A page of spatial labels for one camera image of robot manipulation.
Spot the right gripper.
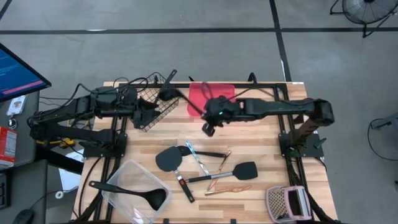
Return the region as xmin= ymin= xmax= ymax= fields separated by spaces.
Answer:
xmin=201 ymin=98 xmax=234 ymax=138

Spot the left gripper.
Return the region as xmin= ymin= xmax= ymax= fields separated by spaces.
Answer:
xmin=123 ymin=86 xmax=161 ymax=129

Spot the black ladle thin handle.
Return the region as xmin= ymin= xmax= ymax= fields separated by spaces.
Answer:
xmin=159 ymin=88 xmax=206 ymax=116

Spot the round black spatula red button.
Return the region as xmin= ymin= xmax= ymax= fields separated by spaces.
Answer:
xmin=155 ymin=146 xmax=196 ymax=203

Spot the silver table knife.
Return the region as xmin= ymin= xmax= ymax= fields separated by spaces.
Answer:
xmin=185 ymin=140 xmax=211 ymax=176

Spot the copper table knife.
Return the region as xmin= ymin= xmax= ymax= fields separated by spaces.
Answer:
xmin=204 ymin=185 xmax=253 ymax=196
xmin=207 ymin=150 xmax=233 ymax=191

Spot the square black spatula steel handle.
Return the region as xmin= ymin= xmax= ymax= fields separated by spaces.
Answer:
xmin=185 ymin=161 xmax=259 ymax=184

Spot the black ladle thick handle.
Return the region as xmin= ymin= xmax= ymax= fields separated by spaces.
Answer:
xmin=88 ymin=180 xmax=168 ymax=212

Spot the pink plastic bin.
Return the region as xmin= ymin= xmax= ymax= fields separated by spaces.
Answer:
xmin=187 ymin=82 xmax=236 ymax=118

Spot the clear plastic container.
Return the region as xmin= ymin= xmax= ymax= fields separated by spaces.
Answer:
xmin=99 ymin=160 xmax=172 ymax=224

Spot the white sheet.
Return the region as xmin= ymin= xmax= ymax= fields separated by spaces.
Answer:
xmin=58 ymin=157 xmax=85 ymax=194

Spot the grey cabinet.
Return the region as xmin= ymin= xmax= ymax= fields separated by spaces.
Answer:
xmin=0 ymin=90 xmax=42 ymax=170

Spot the pink perforated plastic basket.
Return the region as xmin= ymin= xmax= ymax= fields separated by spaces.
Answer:
xmin=266 ymin=185 xmax=313 ymax=223

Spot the white id badge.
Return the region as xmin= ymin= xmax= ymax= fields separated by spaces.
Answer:
xmin=6 ymin=95 xmax=28 ymax=118

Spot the computer monitor blue screen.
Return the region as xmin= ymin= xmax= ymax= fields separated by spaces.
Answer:
xmin=0 ymin=42 xmax=52 ymax=103

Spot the black computer mouse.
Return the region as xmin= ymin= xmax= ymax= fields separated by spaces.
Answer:
xmin=11 ymin=208 xmax=35 ymax=224

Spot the black keyboard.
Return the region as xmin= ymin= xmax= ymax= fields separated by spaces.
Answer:
xmin=0 ymin=172 xmax=10 ymax=210

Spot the black floor fan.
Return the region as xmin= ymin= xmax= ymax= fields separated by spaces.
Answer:
xmin=329 ymin=0 xmax=398 ymax=39

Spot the black wire basket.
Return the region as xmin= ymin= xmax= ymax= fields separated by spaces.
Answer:
xmin=119 ymin=72 xmax=181 ymax=133

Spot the black metal table frame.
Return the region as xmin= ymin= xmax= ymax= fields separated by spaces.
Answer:
xmin=73 ymin=81 xmax=341 ymax=224

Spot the yellow cable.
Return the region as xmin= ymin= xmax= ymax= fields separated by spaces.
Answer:
xmin=36 ymin=138 xmax=76 ymax=149

